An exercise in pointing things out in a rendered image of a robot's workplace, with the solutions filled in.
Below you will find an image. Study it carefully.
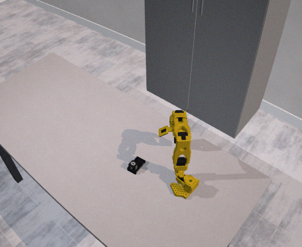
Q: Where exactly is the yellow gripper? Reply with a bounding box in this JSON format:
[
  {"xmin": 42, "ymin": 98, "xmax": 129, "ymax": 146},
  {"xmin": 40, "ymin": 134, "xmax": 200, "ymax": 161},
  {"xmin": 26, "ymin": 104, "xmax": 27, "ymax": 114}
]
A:
[{"xmin": 159, "ymin": 126, "xmax": 184, "ymax": 137}]

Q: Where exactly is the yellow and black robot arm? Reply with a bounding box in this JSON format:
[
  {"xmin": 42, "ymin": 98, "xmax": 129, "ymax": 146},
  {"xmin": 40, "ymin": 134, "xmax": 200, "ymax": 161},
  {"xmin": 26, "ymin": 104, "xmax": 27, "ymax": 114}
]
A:
[{"xmin": 170, "ymin": 110, "xmax": 198, "ymax": 199}]

